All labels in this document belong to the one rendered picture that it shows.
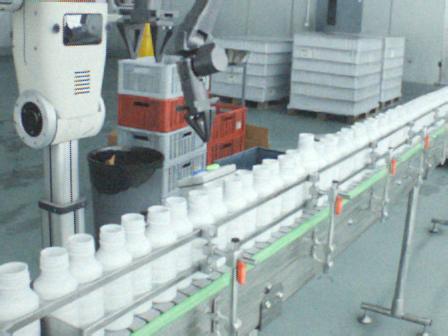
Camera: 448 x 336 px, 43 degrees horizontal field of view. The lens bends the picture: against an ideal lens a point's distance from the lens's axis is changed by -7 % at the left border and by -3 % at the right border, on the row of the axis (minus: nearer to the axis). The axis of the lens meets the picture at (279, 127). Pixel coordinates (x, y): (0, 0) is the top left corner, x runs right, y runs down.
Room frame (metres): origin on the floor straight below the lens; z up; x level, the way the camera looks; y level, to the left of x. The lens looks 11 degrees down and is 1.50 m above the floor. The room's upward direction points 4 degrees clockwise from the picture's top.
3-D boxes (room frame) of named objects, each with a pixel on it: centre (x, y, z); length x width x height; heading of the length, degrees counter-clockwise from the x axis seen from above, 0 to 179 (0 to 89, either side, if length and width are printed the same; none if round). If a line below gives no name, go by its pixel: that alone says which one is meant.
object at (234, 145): (4.69, 0.59, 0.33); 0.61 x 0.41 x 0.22; 156
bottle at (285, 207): (1.33, -0.02, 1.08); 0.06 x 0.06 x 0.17
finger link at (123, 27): (1.12, 0.28, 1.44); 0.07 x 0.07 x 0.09; 63
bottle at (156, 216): (0.92, 0.19, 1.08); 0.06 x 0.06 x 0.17
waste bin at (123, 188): (3.17, 0.86, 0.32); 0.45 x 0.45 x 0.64
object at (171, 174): (4.02, 0.81, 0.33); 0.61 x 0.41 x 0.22; 159
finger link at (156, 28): (1.11, 0.25, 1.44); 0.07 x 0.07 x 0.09; 63
